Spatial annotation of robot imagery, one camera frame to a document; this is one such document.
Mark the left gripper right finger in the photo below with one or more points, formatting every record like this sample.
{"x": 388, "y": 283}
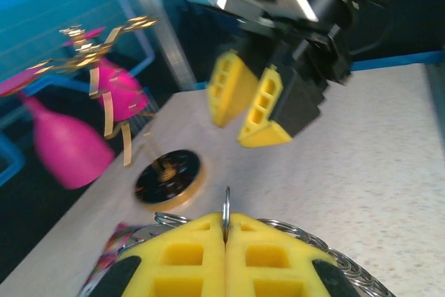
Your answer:
{"x": 285, "y": 269}

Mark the large keyring with keys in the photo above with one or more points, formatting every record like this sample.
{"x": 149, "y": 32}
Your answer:
{"x": 226, "y": 206}

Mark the purple candy bag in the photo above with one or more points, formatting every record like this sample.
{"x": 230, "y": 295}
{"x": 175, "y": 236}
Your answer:
{"x": 104, "y": 265}

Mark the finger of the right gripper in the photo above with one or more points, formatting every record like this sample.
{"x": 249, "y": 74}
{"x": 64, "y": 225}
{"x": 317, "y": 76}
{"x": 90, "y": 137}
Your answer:
{"x": 231, "y": 92}
{"x": 274, "y": 112}

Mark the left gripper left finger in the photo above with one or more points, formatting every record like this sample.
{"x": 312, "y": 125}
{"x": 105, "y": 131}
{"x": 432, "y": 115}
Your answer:
{"x": 174, "y": 269}

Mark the aluminium frame post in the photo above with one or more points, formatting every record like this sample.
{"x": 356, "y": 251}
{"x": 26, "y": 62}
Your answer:
{"x": 163, "y": 43}

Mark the pink plastic goblet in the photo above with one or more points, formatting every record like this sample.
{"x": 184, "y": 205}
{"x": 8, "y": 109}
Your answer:
{"x": 69, "y": 151}
{"x": 121, "y": 95}

